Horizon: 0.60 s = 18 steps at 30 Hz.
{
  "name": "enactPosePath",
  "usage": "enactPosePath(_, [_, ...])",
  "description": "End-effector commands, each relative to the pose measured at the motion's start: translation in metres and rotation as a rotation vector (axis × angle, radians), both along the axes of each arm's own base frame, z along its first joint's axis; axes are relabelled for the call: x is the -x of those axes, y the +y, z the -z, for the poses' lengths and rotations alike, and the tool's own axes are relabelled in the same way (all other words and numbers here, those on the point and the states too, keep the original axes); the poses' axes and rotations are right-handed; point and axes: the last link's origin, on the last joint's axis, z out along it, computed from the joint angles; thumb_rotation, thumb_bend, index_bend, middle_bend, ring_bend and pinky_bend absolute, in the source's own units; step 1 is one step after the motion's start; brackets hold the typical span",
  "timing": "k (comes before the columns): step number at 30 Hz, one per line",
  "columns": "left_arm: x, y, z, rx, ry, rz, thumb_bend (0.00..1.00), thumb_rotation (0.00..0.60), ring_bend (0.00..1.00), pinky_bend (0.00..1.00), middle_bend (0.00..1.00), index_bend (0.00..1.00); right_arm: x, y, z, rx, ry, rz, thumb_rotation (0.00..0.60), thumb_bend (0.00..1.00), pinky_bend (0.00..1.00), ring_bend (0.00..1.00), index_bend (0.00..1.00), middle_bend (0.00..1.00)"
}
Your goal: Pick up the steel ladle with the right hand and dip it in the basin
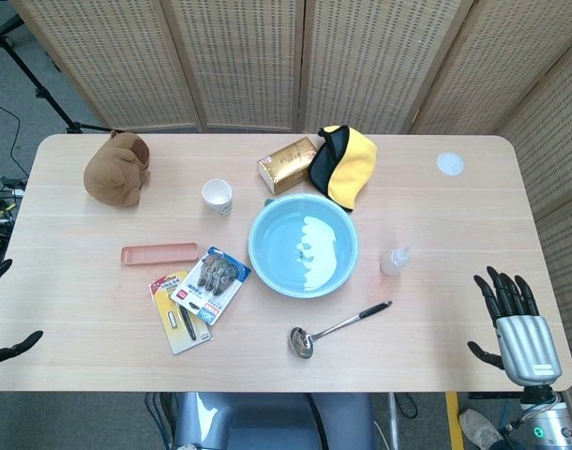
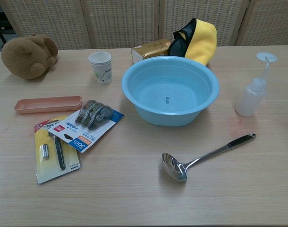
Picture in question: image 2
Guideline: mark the stainless steel ladle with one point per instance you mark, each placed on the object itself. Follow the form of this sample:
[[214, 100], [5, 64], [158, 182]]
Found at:
[[175, 166]]

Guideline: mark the light blue plastic basin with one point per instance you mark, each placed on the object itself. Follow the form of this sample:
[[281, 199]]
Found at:
[[170, 92]]

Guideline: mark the correction tape blister pack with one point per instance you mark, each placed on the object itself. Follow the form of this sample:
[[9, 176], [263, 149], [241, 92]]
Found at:
[[90, 123]]

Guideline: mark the white paper cup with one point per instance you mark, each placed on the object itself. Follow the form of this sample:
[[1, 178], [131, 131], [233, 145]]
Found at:
[[101, 68]]

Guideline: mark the gold tissue pack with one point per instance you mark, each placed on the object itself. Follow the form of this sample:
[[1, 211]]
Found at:
[[149, 50]]

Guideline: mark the yellow and black cloth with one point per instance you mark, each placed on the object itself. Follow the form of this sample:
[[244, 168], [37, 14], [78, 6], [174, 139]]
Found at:
[[201, 42]]

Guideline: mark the woven folding screen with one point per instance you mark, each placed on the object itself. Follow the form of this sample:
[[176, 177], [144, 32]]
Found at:
[[134, 21]]

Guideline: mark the pink plastic tray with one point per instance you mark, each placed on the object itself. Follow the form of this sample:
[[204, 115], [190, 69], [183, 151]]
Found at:
[[48, 104]]

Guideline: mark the yellow razor blister pack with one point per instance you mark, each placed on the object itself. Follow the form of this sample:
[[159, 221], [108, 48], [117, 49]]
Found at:
[[55, 153]]

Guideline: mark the translucent squeeze bottle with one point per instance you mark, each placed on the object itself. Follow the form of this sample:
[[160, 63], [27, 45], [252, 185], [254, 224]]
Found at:
[[251, 99]]

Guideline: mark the brown plush bear toy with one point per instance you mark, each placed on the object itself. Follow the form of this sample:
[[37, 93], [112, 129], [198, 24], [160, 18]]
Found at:
[[28, 59]]

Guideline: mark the white round sticker disc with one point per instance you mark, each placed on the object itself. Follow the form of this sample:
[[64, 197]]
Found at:
[[266, 56]]

